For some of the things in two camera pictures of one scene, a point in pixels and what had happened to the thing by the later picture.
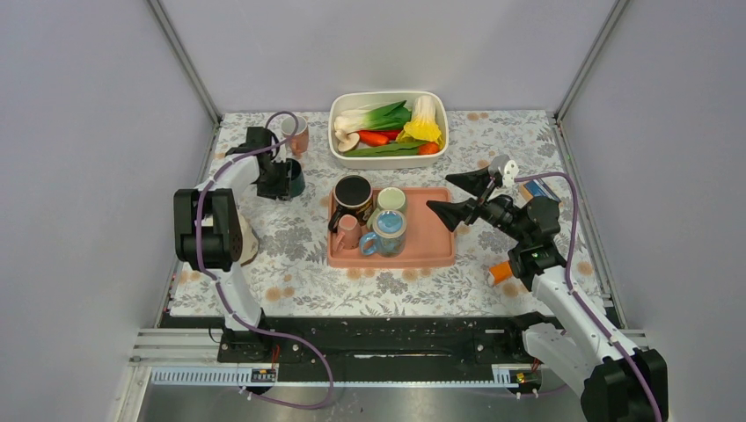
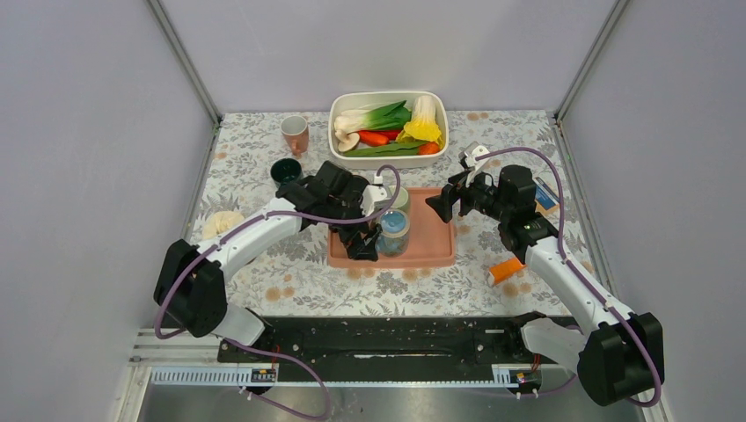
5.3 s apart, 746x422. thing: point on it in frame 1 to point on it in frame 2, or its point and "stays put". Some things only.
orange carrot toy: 499,272 stays put
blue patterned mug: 388,236 stays put
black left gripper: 282,188 to 362,248
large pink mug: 296,127 stays put
